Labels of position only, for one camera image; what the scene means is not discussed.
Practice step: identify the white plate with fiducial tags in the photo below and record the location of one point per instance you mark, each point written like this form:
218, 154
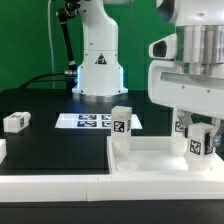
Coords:
83, 121

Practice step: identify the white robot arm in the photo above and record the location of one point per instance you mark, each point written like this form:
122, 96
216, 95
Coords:
187, 71

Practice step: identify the white front fence bar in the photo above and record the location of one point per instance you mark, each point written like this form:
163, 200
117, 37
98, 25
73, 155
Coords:
70, 188

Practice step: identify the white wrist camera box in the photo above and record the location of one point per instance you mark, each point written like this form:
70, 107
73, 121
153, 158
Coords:
165, 48

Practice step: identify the white square table top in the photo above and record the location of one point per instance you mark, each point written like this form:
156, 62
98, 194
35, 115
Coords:
146, 155

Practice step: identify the black camera stand pole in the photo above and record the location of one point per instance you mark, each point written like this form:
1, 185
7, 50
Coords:
63, 15

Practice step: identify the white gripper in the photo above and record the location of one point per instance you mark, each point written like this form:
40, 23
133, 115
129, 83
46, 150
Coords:
204, 95

